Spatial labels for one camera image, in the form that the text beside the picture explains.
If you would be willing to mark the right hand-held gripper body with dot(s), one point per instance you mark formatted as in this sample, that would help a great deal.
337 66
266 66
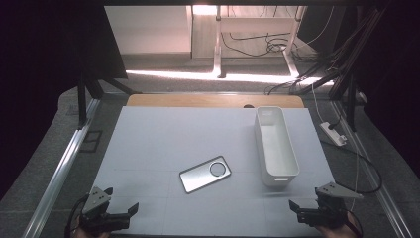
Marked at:
330 205

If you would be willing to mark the white plastic storage bin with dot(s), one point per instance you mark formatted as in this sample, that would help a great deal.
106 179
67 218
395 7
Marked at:
277 152

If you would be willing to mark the black curtain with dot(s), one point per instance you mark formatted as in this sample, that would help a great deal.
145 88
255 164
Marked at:
396 82
39 66

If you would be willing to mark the white power strip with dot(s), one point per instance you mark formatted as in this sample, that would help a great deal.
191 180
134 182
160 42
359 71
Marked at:
333 134

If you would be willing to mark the metal floor rail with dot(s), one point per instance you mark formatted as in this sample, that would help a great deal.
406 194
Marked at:
379 191
61 172

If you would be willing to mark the floor outlet plate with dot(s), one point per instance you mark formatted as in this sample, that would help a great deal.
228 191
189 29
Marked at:
91 141

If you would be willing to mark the white table mat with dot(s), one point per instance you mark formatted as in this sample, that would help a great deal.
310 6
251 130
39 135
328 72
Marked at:
158 145

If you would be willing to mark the person's right hand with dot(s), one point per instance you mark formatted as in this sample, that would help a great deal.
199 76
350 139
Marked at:
340 233

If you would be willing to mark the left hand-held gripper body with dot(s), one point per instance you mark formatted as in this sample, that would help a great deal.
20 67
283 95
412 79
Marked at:
95 201

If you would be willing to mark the black stand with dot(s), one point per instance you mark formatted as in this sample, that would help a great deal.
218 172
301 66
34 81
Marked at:
351 99
82 99

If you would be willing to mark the white metal desk frame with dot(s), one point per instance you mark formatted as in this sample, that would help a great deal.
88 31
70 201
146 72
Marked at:
254 24

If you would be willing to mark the person's left hand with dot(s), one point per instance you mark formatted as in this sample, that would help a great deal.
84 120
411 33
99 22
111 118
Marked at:
89 235

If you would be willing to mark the wooden table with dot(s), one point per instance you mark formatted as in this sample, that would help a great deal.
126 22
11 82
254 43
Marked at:
198 100

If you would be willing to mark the grey phone case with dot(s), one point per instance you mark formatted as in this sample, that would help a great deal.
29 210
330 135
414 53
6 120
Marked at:
198 177

